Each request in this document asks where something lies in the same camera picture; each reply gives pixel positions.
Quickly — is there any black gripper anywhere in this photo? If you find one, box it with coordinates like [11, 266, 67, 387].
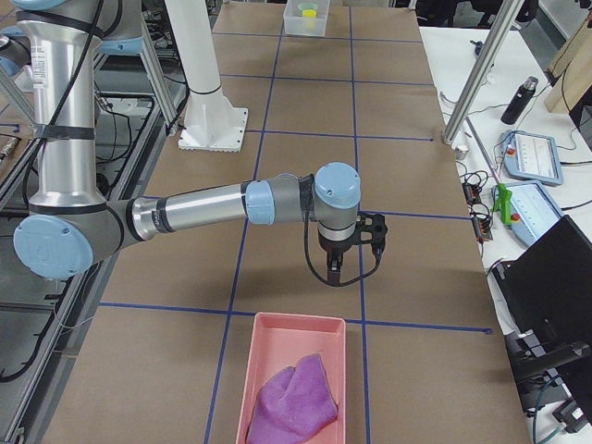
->
[319, 240, 353, 284]

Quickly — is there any purple microfiber cloth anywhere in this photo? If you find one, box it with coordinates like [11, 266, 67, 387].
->
[246, 354, 339, 443]

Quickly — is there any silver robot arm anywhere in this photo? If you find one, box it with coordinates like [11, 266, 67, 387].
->
[13, 1, 364, 287]

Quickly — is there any pink plastic tray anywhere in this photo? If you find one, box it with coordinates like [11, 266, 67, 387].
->
[236, 313, 347, 443]

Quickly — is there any teach pendant tablet near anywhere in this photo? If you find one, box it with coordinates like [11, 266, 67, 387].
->
[506, 180, 564, 247]

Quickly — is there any teach pendant tablet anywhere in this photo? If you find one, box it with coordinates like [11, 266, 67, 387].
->
[500, 130, 563, 186]
[506, 180, 564, 247]

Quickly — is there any black laptop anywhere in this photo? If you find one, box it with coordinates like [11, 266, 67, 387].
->
[493, 216, 591, 345]

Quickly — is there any black monitor stand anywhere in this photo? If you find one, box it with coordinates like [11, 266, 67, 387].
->
[504, 331, 591, 413]

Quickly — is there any teach pendant tablet far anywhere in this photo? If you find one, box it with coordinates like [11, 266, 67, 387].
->
[500, 130, 563, 186]

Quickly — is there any black water bottle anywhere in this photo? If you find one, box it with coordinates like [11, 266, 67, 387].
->
[500, 76, 538, 125]

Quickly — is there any clear plastic bin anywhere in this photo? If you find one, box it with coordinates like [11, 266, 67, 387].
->
[283, 0, 330, 37]

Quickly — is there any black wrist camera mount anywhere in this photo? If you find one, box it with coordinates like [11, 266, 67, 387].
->
[353, 212, 389, 257]

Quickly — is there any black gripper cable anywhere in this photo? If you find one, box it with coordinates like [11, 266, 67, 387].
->
[302, 175, 383, 288]

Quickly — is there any green handled tool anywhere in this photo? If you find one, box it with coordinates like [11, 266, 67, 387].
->
[465, 117, 512, 225]

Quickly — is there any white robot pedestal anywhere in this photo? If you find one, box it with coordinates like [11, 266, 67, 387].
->
[166, 0, 249, 153]

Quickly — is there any aluminium frame post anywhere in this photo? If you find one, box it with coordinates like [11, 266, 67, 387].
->
[442, 0, 524, 145]

